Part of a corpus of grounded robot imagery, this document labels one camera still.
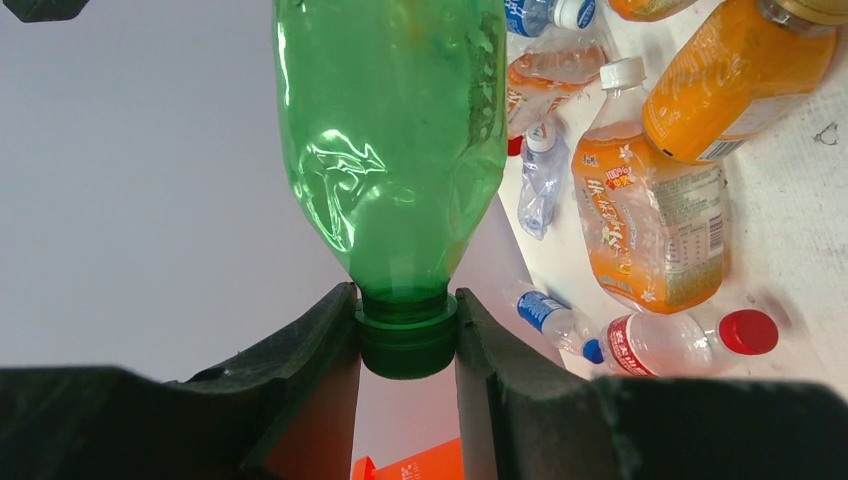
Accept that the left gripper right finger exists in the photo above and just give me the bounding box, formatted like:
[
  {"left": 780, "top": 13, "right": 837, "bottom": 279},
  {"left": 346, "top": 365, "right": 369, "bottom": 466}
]
[{"left": 456, "top": 288, "right": 847, "bottom": 479}]

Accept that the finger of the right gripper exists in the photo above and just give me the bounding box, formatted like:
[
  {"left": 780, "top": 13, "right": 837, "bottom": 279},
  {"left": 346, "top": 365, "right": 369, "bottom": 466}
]
[{"left": 3, "top": 0, "right": 88, "bottom": 23}]

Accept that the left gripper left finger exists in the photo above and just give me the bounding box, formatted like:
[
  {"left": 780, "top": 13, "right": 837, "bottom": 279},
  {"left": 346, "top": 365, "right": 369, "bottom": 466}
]
[{"left": 1, "top": 283, "right": 360, "bottom": 479}]

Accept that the large crushed orange tea bottle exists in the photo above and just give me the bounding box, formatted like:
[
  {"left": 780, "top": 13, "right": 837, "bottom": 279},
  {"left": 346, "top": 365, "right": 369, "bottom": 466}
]
[{"left": 571, "top": 57, "right": 726, "bottom": 315}]

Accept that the green plastic bottle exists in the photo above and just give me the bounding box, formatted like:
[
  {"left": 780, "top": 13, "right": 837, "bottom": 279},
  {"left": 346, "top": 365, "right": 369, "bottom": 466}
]
[{"left": 271, "top": 0, "right": 507, "bottom": 380}]

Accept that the small orange juice bottle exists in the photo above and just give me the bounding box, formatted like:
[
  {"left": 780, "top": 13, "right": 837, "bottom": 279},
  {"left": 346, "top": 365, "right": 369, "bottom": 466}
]
[{"left": 642, "top": 1, "right": 847, "bottom": 164}]

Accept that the crushed orange tea bottle front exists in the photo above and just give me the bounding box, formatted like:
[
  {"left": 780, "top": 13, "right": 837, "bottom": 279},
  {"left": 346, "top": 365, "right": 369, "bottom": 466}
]
[{"left": 607, "top": 0, "right": 695, "bottom": 22}]

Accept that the orange plastic bin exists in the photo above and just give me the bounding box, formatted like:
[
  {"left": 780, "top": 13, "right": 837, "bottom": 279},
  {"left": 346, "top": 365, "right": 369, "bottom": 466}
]
[{"left": 351, "top": 437, "right": 465, "bottom": 480}]

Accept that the blue label bottle near bin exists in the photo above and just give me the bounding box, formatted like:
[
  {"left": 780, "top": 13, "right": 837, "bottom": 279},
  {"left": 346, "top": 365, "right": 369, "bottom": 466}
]
[{"left": 508, "top": 283, "right": 604, "bottom": 365}]

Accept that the clear bottle red label red cap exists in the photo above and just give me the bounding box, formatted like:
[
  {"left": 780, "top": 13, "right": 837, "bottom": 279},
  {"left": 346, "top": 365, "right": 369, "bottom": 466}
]
[{"left": 598, "top": 309, "right": 779, "bottom": 377}]

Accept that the crushed clear water bottle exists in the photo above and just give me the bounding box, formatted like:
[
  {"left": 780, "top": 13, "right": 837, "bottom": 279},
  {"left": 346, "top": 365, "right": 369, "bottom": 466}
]
[{"left": 517, "top": 115, "right": 571, "bottom": 241}]

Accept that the slim orange label bottle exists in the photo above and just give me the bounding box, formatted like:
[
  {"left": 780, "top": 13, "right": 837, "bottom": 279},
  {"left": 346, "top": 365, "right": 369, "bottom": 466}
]
[{"left": 506, "top": 43, "right": 608, "bottom": 156}]

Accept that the blue label clear bottle centre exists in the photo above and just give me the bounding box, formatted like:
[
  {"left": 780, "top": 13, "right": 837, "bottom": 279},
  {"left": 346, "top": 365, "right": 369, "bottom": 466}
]
[{"left": 504, "top": 0, "right": 597, "bottom": 38}]

